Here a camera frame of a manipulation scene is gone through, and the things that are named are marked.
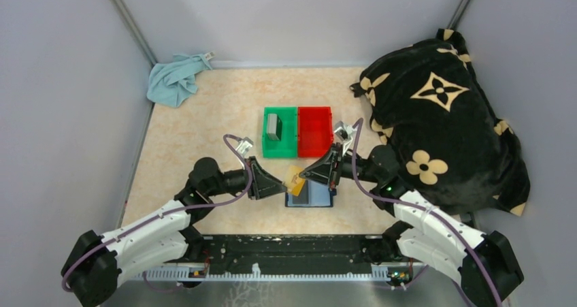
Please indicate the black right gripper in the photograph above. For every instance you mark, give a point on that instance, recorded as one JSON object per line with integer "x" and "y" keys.
{"x": 321, "y": 170}

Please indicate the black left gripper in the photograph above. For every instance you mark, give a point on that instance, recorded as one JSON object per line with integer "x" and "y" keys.
{"x": 260, "y": 185}

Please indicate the navy blue card holder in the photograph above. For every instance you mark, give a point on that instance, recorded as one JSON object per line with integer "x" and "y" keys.
{"x": 321, "y": 196}

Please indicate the gold VIP card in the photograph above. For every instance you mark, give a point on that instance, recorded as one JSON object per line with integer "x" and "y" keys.
{"x": 293, "y": 181}

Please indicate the black credit card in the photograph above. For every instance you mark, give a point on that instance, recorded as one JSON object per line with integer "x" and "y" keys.
{"x": 303, "y": 198}

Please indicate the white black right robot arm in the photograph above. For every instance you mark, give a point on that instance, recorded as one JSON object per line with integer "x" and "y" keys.
{"x": 484, "y": 266}

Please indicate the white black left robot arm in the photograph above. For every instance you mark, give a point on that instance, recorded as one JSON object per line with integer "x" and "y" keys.
{"x": 144, "y": 224}

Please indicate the red plastic bin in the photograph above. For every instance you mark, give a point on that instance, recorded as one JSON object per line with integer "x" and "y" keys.
{"x": 315, "y": 131}

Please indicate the grey block in bin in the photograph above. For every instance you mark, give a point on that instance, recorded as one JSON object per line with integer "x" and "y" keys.
{"x": 273, "y": 128}

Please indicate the green plastic bin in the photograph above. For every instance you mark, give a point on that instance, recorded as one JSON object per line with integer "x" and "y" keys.
{"x": 286, "y": 148}

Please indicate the black floral pillow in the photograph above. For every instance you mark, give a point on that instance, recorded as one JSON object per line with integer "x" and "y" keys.
{"x": 429, "y": 107}

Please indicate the light blue cloth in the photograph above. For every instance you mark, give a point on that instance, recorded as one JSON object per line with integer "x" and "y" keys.
{"x": 170, "y": 84}

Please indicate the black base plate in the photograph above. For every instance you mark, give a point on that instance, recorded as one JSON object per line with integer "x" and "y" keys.
{"x": 294, "y": 255}

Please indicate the aluminium frame rail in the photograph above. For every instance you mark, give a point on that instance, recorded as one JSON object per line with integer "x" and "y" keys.
{"x": 189, "y": 273}

